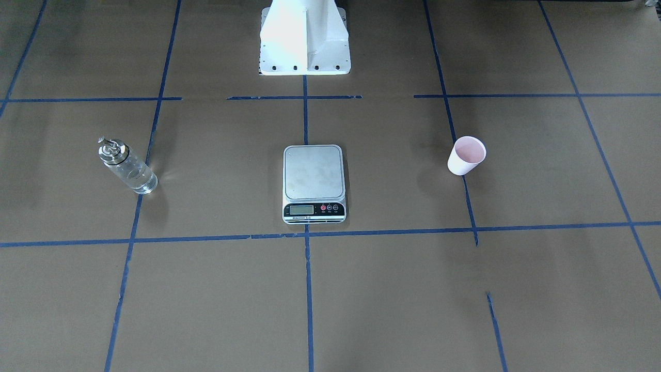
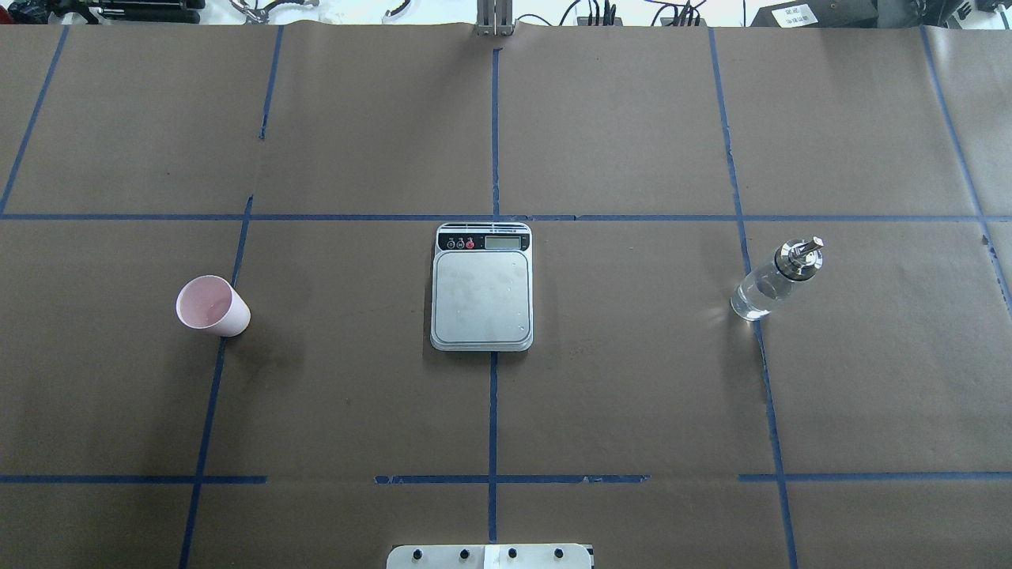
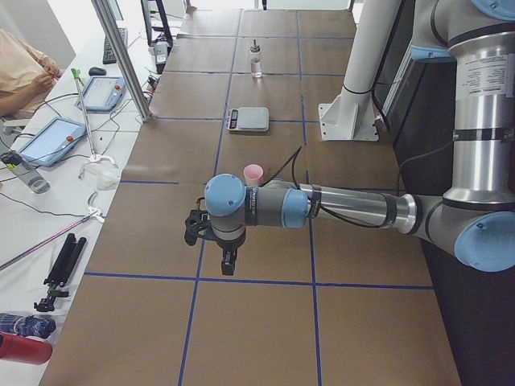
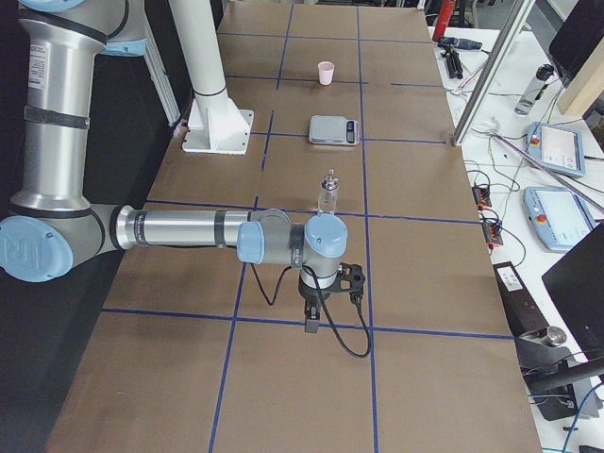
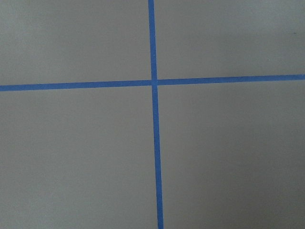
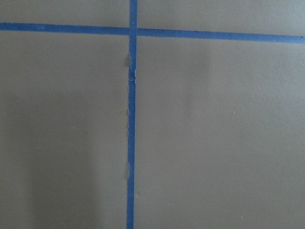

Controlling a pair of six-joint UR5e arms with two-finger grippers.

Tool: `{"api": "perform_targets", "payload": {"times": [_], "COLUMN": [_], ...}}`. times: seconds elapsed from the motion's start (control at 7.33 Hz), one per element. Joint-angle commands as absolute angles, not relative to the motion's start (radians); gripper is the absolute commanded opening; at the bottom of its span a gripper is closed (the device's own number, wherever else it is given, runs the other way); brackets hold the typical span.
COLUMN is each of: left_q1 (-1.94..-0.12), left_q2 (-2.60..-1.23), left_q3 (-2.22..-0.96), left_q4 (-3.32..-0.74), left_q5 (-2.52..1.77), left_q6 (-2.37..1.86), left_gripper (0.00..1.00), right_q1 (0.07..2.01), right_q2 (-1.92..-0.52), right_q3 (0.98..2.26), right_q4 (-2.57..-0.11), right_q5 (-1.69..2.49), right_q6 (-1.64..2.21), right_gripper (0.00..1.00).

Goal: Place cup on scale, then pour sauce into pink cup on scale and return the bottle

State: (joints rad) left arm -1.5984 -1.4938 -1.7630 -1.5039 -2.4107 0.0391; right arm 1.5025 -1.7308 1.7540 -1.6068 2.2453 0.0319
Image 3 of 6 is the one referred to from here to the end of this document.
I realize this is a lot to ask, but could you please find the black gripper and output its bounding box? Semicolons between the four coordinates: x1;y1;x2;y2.
211;224;246;276

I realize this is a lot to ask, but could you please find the black keyboard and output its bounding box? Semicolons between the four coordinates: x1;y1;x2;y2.
102;27;128;64

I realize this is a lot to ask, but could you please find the pink plastic cup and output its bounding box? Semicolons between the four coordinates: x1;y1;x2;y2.
243;164;264;187

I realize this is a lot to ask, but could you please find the black folded tripod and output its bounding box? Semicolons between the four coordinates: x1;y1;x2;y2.
34;233;87;312

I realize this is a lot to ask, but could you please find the near blue teach pendant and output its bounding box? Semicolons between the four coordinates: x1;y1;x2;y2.
17;117;86;166

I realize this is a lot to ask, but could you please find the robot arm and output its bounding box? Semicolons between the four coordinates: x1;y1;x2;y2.
184;1;514;275

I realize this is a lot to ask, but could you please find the grabber stick with green handle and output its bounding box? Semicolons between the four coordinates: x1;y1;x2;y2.
71;68;118;180

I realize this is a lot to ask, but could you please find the black camera cable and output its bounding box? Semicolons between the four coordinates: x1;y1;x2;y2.
261;146;399;230

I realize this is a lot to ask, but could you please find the black computer mouse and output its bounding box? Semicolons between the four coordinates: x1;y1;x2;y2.
89;67;107;76

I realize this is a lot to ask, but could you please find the far blue teach pendant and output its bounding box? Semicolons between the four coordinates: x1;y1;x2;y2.
77;76;126;113

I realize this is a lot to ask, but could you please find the blue folded umbrella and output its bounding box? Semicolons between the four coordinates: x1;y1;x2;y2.
1;313;56;339

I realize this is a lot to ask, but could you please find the white pedestal column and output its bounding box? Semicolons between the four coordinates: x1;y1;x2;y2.
319;0;402;142

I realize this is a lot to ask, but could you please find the silver digital kitchen scale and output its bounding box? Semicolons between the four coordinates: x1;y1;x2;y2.
226;107;270;133

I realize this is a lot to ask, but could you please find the clear glass sauce bottle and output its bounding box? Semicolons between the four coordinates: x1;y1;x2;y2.
249;39;262;79

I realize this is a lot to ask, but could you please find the seated person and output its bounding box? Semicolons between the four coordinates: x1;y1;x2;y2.
1;30;61;119

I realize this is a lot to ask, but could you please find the aluminium frame post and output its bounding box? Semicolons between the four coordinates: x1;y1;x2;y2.
91;0;152;122

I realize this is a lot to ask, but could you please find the clear drinking bottle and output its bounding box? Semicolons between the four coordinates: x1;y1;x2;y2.
1;150;50;194

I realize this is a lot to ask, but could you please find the blue teach pendant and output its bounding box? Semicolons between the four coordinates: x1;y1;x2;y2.
77;76;126;113
17;117;86;166

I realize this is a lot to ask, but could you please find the red water bottle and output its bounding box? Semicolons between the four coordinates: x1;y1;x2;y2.
1;333;53;365

